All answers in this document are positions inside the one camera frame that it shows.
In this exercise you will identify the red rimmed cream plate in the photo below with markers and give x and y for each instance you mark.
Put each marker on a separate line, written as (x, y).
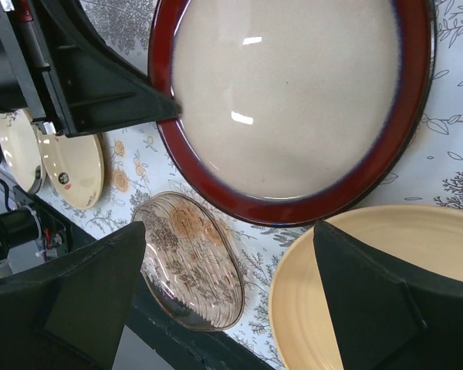
(290, 111)

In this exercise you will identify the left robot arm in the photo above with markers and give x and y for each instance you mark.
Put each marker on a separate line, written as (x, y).
(33, 220)

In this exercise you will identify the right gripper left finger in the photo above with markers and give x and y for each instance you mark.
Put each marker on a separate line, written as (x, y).
(69, 313)

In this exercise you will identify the cream floral small plate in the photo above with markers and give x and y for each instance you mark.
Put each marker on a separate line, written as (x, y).
(75, 167)

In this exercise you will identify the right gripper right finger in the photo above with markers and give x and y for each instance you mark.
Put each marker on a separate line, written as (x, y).
(387, 313)

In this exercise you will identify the pink glass square plate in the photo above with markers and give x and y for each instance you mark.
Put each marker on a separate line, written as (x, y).
(189, 265)

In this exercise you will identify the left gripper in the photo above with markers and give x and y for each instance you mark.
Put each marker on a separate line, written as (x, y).
(54, 62)

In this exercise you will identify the cream plate with dark patch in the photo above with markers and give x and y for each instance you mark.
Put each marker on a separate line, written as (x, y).
(20, 149)

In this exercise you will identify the large yellow bear plate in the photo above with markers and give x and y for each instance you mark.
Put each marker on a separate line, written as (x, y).
(429, 237)

